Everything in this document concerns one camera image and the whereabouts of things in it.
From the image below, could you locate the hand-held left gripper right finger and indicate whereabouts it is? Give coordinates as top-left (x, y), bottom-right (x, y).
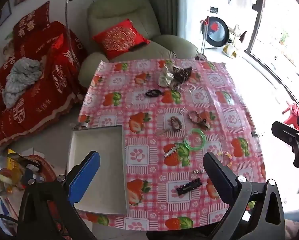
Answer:
top-left (203, 152), bottom-right (286, 240)

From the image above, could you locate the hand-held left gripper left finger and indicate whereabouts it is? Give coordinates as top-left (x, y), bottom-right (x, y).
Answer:
top-left (17, 151), bottom-right (101, 240)

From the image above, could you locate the yellow beaded bracelet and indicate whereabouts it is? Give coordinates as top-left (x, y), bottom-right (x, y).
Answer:
top-left (221, 151), bottom-right (234, 167)

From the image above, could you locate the black beaded hair clip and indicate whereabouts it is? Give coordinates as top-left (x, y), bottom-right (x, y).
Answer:
top-left (177, 178), bottom-right (203, 196)

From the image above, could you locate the white shallow box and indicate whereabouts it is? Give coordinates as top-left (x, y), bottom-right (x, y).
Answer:
top-left (66, 125), bottom-right (130, 216)

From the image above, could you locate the green bangle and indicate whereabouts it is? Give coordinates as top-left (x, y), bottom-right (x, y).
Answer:
top-left (184, 128), bottom-right (206, 152)

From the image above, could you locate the white pearl hair clip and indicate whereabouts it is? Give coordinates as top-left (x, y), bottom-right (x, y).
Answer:
top-left (164, 147), bottom-right (179, 158)

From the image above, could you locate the red plastic chair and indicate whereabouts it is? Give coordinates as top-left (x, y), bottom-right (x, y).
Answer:
top-left (282, 101), bottom-right (299, 128)

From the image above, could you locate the strawberry print tablecloth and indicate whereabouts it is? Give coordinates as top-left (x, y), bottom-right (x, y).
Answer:
top-left (77, 58), bottom-right (267, 229)

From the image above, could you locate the person's leg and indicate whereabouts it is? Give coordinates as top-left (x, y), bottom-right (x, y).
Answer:
top-left (285, 217), bottom-right (299, 240)

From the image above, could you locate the yellow plastic bag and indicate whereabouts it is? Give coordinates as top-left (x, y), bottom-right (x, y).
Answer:
top-left (0, 149), bottom-right (25, 193)

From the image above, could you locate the red printed sofa cover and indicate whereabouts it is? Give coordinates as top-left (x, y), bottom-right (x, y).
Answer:
top-left (0, 21), bottom-right (88, 163)

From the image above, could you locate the leopard print scrunchie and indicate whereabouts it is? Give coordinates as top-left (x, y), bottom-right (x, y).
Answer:
top-left (172, 66), bottom-right (193, 82)

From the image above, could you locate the white scrunchie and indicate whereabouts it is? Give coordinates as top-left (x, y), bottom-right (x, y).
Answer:
top-left (158, 65), bottom-right (175, 87)

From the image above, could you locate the grey knit blanket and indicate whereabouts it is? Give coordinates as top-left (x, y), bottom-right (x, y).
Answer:
top-left (2, 57), bottom-right (43, 109)

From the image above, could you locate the white washing machine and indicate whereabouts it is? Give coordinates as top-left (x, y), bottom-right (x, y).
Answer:
top-left (203, 6), bottom-right (234, 50)

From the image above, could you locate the red embroidered cushion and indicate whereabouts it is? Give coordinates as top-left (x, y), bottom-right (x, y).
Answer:
top-left (92, 19), bottom-right (150, 60)

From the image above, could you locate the metal gooseneck stand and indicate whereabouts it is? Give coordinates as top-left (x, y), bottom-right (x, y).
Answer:
top-left (65, 0), bottom-right (76, 44)

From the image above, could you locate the red printed pillow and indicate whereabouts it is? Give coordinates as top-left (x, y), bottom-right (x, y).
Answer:
top-left (12, 1), bottom-right (51, 45)

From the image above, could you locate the green armchair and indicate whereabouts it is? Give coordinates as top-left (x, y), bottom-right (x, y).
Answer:
top-left (78, 0), bottom-right (199, 88)

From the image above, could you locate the grey curtain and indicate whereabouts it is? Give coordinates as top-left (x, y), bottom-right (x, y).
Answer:
top-left (142, 0), bottom-right (179, 38)

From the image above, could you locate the brown braided bracelet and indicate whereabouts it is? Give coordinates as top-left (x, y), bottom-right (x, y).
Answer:
top-left (188, 111), bottom-right (203, 123)

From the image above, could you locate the black cable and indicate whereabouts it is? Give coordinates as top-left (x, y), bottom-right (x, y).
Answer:
top-left (0, 214), bottom-right (20, 224)

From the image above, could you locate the silver necklace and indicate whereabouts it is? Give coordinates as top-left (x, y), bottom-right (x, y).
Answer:
top-left (176, 81), bottom-right (197, 93)

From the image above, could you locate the black hair tie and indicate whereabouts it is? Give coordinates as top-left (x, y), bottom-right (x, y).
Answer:
top-left (145, 89), bottom-right (162, 98)

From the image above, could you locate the black window frame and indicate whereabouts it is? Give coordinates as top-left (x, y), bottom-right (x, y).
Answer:
top-left (244, 0), bottom-right (299, 110)

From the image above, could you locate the dark picture frame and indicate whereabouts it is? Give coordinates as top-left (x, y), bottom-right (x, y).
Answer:
top-left (0, 1), bottom-right (12, 28)

